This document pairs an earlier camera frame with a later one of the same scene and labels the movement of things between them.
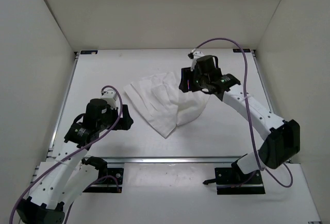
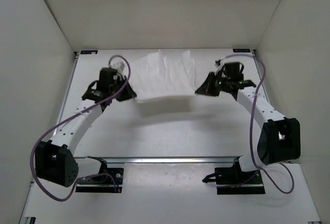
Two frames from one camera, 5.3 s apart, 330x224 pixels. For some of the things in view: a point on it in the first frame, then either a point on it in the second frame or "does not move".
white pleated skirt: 164,104 → 164,74
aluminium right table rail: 266,95 does not move
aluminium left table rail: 61,116 does not move
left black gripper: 127,120 → 129,92
